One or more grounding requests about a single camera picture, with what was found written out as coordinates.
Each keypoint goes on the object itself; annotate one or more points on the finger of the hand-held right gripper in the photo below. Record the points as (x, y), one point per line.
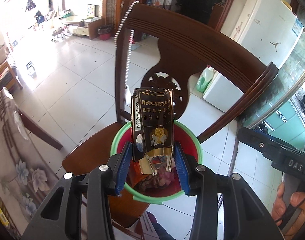
(257, 142)

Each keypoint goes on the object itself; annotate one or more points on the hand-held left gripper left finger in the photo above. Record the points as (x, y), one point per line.
(122, 165)

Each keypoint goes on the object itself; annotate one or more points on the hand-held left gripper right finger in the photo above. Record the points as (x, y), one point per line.
(180, 165)

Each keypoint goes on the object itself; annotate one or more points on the orange wrapper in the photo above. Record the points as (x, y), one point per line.
(135, 171)

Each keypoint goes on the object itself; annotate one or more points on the red bucket with green rim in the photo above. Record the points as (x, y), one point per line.
(187, 140)

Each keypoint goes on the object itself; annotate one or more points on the black gold cigarette box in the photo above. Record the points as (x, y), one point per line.
(155, 120)

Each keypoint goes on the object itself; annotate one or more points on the person's right hand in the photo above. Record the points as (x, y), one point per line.
(278, 205)

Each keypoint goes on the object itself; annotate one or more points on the brown peel scraps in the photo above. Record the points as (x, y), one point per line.
(152, 181)

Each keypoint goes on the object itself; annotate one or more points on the person's leg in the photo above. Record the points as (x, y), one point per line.
(157, 227)

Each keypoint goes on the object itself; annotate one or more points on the green detergent bottle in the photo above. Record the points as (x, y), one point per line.
(205, 80)

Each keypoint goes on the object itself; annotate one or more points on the wooden table leg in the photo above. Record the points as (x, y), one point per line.
(40, 130)

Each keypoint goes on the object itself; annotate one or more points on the grey floral tablecloth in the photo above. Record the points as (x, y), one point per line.
(7, 155)

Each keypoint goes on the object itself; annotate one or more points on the white refrigerator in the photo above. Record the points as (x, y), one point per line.
(262, 22)

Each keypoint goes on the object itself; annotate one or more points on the dark wooden carved chair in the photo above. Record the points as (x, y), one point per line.
(192, 35)

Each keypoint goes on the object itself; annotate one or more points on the red waste bin black liner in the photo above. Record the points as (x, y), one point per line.
(104, 33)

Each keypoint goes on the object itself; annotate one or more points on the small black stool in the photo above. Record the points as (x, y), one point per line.
(30, 68)

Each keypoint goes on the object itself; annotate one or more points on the wheeled office stool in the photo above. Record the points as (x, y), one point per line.
(58, 33)

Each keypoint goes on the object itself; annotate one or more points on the wooden sofa with cushions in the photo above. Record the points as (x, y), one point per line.
(2, 72)

